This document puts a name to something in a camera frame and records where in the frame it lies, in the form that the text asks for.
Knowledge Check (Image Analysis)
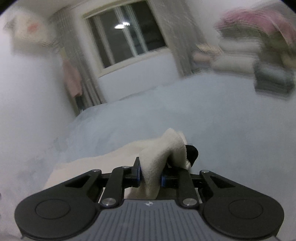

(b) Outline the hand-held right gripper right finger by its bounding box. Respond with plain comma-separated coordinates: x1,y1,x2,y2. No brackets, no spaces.
161,168,234,207

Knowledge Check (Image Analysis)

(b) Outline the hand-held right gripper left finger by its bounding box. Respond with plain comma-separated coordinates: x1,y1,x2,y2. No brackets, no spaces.
65,157,142,207

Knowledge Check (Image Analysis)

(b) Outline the cream sweatshirt with black sleeves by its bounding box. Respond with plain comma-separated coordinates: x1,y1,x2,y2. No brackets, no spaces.
44,127,199,200

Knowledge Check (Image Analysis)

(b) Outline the dark hanging garment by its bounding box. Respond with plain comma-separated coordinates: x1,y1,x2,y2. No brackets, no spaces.
74,95,85,113

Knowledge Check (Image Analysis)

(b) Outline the pink hanging garment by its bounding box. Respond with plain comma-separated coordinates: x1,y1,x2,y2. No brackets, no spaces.
62,59,82,98

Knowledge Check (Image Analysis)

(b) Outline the cream folded quilt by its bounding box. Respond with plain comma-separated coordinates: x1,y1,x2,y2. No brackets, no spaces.
211,56,260,75

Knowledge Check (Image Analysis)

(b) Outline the grey patterned curtain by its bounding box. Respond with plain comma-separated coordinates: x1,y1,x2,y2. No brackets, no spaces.
50,9,108,109
148,0,205,77

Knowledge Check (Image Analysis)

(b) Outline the grey folded cloth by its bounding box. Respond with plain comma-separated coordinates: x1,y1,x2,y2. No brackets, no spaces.
253,62,296,94

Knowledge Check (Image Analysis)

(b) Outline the pink folded quilt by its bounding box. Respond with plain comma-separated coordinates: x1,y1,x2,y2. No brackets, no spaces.
215,7,296,47

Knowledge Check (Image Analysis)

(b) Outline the window with white frame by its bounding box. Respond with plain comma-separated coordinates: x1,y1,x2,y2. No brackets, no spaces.
83,0,168,77

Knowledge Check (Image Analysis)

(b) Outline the wall poster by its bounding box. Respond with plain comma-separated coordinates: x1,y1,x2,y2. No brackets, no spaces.
3,9,56,47

